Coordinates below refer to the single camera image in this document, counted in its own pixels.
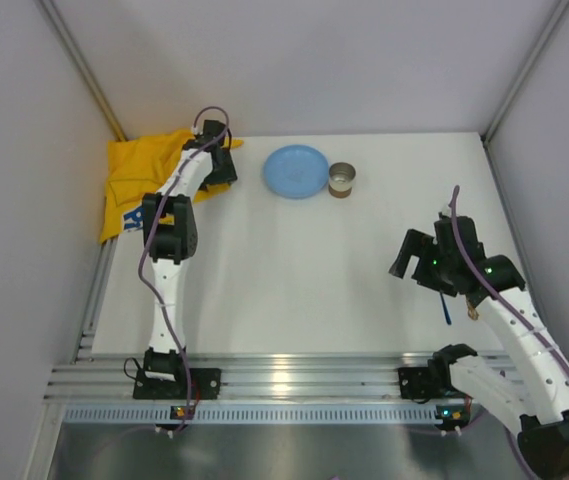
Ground light blue plastic plate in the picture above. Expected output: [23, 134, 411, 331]
[262, 144, 329, 200]

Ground yellow printed cloth mat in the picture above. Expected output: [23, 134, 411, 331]
[98, 127, 245, 245]

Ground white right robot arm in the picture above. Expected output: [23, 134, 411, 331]
[389, 215, 569, 479]

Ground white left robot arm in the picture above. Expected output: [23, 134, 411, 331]
[138, 120, 237, 392]

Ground blue metal fork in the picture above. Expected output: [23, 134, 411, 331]
[440, 292, 452, 326]

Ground bronze metal spoon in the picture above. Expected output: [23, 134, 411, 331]
[466, 298, 479, 321]

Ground steel cup with brown base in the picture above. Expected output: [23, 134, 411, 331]
[328, 162, 356, 199]

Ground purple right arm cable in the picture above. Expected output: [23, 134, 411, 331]
[448, 184, 569, 480]

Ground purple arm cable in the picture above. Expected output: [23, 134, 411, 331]
[136, 106, 235, 436]
[448, 184, 569, 480]

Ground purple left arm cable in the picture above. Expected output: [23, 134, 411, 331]
[136, 106, 235, 436]

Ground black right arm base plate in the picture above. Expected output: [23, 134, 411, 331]
[397, 367, 464, 403]

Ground aluminium table edge rail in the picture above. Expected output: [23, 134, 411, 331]
[44, 353, 431, 403]

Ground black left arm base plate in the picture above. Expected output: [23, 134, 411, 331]
[132, 368, 222, 400]

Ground perforated metal cable tray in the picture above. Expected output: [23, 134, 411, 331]
[64, 402, 470, 425]

